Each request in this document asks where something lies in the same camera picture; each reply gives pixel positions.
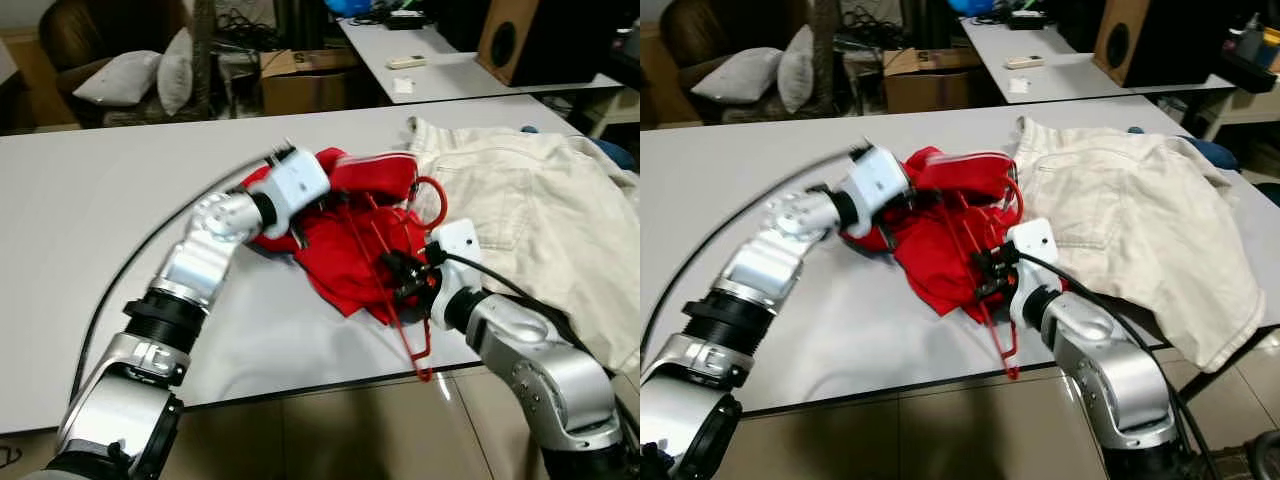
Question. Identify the grey pillow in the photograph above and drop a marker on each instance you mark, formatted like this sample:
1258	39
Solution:
175	70
120	78
740	75
797	70

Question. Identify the open cardboard box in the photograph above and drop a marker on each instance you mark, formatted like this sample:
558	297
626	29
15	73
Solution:
310	90
935	90

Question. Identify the white desk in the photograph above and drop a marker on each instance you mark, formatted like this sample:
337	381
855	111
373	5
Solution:
1060	80
450	80

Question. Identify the blue object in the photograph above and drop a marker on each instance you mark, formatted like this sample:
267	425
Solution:
350	7
968	6

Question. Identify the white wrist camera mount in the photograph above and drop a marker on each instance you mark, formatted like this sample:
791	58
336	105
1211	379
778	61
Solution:
880	180
300	185
458	245
1035	243

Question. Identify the red garment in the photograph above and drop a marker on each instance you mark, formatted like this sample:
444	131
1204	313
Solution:
940	265
345	260

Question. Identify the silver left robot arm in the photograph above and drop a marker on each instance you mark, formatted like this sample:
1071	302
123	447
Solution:
790	245
200	250

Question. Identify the wooden black speaker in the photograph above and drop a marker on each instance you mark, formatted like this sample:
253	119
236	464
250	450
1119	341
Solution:
1125	45
505	45

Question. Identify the small white paper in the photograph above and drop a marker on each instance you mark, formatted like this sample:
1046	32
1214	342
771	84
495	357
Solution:
403	86
1020	85

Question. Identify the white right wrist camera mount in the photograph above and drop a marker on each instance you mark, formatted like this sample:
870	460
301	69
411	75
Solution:
1035	243
458	245

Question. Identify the cream denim jacket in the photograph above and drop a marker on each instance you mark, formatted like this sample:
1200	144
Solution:
540	210
1140	210

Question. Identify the brown leather armchair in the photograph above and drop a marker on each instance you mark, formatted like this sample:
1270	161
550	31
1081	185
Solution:
70	30
690	25

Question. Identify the white remote control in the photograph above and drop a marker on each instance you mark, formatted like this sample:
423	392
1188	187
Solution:
1024	60
407	62

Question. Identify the dark blue cushion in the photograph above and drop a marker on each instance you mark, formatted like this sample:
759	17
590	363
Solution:
612	155
1218	155

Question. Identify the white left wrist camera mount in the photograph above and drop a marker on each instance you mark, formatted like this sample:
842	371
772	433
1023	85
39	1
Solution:
300	185
880	180

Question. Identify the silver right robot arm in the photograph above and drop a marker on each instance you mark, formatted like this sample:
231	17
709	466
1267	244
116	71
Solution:
540	360
1110	370

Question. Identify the black organizer tray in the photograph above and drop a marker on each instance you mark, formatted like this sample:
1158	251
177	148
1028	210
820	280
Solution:
1255	70

